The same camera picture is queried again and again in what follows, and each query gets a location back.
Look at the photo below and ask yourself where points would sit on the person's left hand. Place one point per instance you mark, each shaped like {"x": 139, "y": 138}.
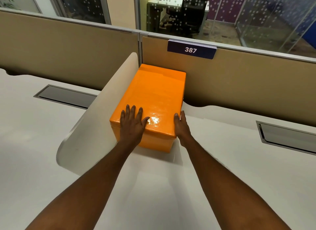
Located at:
{"x": 130, "y": 131}

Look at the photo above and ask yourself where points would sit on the person's right hand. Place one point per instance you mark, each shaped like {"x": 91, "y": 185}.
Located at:
{"x": 183, "y": 132}

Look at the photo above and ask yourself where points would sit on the person's left middle finger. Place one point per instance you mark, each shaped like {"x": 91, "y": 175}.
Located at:
{"x": 133, "y": 112}

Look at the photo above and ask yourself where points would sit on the person's left little finger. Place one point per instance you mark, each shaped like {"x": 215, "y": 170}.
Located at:
{"x": 122, "y": 116}

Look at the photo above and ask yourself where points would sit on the person's right thumb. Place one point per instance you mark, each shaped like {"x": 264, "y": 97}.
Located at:
{"x": 176, "y": 120}

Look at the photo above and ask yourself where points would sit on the person's left thumb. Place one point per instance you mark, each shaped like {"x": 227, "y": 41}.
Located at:
{"x": 146, "y": 121}

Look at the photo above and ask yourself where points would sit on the orange cardboard box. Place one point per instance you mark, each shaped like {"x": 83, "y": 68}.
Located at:
{"x": 155, "y": 96}

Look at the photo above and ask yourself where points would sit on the person's left forearm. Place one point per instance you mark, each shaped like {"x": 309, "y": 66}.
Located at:
{"x": 86, "y": 190}

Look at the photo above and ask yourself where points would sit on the person's right forearm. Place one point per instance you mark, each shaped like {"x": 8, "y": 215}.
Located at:
{"x": 227, "y": 187}

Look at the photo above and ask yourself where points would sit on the white curved desk divider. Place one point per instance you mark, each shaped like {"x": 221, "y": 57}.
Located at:
{"x": 98, "y": 123}

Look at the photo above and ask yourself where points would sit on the dark blue number sign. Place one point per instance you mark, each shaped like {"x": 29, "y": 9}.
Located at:
{"x": 191, "y": 50}

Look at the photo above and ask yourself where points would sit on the beige cubicle partition panel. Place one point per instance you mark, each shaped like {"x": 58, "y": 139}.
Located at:
{"x": 61, "y": 52}
{"x": 246, "y": 81}

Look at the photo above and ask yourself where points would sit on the black office chair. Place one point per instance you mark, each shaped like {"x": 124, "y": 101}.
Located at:
{"x": 191, "y": 12}

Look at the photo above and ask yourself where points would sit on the white office desk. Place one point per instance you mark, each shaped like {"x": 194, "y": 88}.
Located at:
{"x": 167, "y": 2}

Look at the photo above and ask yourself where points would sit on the dotted glass wall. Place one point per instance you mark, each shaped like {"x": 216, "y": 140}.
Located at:
{"x": 259, "y": 12}

